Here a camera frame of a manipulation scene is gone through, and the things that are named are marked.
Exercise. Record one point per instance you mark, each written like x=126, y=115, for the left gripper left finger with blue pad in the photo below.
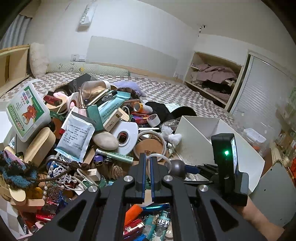
x=136, y=193

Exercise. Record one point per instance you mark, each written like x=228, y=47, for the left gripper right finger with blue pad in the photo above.
x=159, y=192

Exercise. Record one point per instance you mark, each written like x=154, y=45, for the dark grey ball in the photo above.
x=178, y=169

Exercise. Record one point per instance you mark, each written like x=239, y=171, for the green white tube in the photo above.
x=115, y=156

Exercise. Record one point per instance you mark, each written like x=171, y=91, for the white crumpled tissue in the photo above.
x=169, y=136

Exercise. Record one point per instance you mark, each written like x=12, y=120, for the beige smooth stone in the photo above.
x=105, y=141

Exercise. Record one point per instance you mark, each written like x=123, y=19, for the white shoe box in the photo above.
x=195, y=147

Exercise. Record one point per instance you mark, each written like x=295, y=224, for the orange lighter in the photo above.
x=132, y=214

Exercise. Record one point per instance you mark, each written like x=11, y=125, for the white tape roll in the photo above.
x=153, y=120

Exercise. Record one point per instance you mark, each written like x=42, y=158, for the clear container white lid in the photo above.
x=254, y=138

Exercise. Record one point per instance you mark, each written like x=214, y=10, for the light wooden small box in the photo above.
x=112, y=120

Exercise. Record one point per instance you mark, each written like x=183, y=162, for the teal toothpaste box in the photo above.
x=106, y=109

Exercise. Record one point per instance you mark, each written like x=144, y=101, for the white paper sachet packet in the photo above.
x=76, y=138

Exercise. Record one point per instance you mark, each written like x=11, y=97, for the dark green small box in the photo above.
x=93, y=113

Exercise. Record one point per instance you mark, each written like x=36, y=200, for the purple plush toy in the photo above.
x=131, y=85

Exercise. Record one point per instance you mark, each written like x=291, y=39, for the checkered bed sheet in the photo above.
x=161, y=92

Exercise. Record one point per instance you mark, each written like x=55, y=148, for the clear plastic cup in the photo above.
x=91, y=89

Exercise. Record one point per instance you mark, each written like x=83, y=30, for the oval wooden box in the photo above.
x=39, y=147

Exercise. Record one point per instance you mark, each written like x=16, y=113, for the wardrobe shelf with clothes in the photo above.
x=215, y=78

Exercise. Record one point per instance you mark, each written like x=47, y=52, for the crochet yarn piece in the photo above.
x=16, y=173

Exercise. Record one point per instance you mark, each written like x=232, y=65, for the white plastic box green label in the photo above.
x=27, y=112

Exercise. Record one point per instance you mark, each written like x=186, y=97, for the green long bolster pillow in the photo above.
x=82, y=68

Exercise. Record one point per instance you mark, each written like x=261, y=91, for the open white box lid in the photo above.
x=7, y=133

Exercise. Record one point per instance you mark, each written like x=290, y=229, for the white fluffy pillow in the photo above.
x=38, y=59

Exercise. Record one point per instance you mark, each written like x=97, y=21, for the white air conditioner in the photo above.
x=88, y=14

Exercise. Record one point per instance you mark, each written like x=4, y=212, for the wooden bed headboard shelf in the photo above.
x=14, y=61

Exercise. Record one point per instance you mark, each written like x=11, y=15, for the grey curtain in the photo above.
x=15, y=34

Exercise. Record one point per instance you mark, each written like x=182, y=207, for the round wooden frame mirror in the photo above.
x=150, y=142

